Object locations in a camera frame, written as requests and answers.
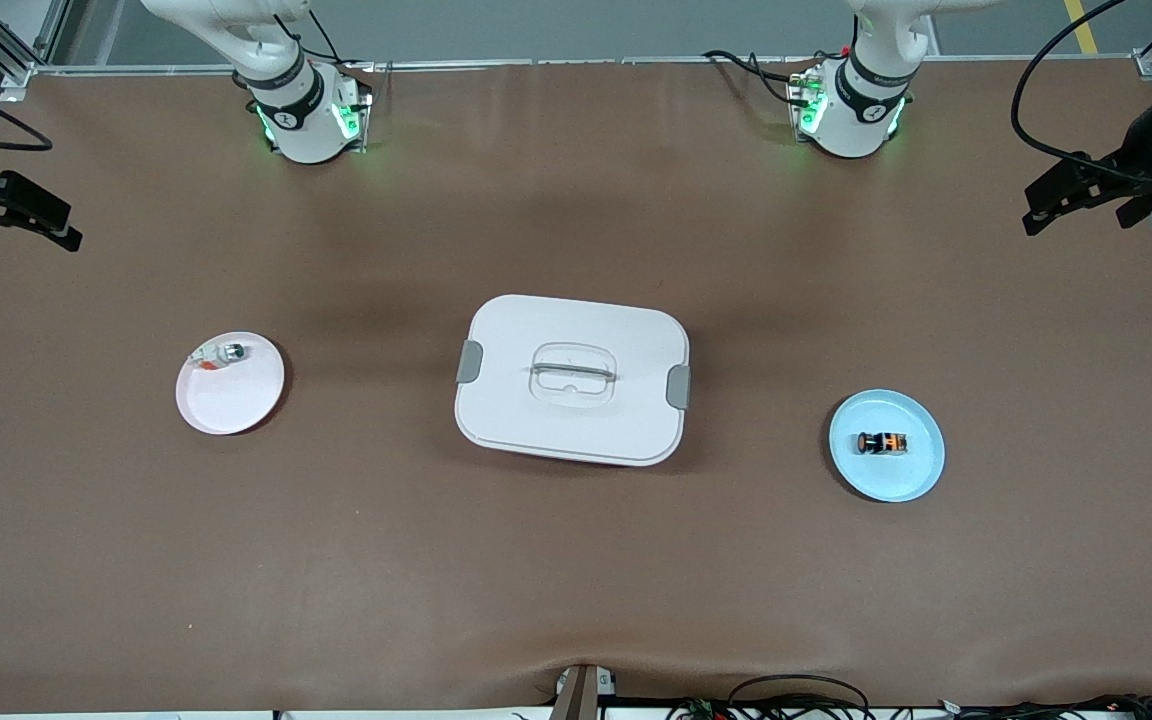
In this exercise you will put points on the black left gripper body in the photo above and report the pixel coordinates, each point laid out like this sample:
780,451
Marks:
1134,163

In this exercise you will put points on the orange black switch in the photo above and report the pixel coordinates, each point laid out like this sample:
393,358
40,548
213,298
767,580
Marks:
883,442

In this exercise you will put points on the pink round plate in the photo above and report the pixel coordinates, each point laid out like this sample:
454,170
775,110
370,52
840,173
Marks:
229,390

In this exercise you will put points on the light blue round plate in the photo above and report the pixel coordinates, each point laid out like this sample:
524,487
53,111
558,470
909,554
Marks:
886,445

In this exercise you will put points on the white lidded storage box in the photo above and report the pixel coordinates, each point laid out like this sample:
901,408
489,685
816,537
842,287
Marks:
572,380

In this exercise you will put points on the brown table mat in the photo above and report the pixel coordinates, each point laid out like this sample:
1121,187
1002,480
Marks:
576,570

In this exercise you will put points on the silver white switch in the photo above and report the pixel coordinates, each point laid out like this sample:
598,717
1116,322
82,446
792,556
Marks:
224,353

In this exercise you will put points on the silver table edge rail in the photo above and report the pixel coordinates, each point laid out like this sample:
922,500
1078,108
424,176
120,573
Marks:
576,62

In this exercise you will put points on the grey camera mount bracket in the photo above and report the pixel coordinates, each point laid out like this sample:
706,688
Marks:
581,695

